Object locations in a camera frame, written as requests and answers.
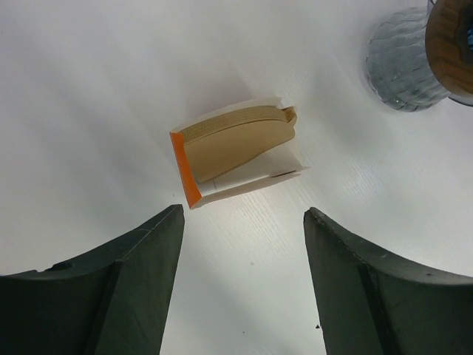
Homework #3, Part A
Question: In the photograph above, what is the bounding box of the orange coffee filter box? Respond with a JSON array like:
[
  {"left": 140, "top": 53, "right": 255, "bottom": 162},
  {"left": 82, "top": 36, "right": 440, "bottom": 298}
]
[{"left": 170, "top": 97, "right": 306, "bottom": 209}]

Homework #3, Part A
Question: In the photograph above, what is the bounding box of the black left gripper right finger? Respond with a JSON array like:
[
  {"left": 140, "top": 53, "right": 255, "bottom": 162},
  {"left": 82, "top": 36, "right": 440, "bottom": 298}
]
[{"left": 304, "top": 208, "right": 472, "bottom": 354}]

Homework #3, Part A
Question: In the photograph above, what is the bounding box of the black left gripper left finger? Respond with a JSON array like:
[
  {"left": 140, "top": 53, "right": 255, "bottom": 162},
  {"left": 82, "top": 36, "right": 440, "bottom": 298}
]
[{"left": 1, "top": 204, "right": 184, "bottom": 354}]

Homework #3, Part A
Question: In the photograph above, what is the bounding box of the grey glass coffee server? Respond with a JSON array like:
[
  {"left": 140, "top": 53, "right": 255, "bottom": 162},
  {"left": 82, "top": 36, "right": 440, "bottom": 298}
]
[{"left": 366, "top": 1, "right": 472, "bottom": 112}]

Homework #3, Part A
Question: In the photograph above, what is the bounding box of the blue plastic coffee dripper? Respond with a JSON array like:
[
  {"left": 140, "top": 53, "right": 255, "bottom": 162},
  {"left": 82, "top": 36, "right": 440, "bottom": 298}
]
[{"left": 467, "top": 30, "right": 473, "bottom": 51}]

